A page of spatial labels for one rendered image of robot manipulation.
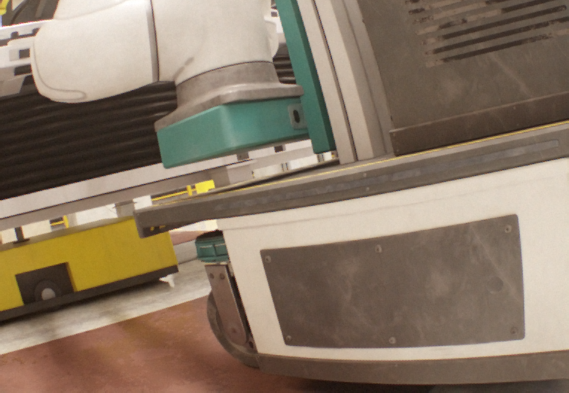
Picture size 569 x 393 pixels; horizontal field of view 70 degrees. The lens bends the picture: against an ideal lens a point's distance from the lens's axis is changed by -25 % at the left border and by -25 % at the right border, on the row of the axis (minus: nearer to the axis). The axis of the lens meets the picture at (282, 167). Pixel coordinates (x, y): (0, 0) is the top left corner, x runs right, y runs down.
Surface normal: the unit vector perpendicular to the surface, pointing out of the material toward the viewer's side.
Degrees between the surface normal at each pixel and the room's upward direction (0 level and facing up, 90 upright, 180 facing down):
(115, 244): 90
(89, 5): 70
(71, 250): 90
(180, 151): 90
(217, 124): 90
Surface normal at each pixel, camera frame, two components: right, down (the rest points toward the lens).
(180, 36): 0.15, 0.18
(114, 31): 0.31, -0.04
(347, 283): -0.62, 0.15
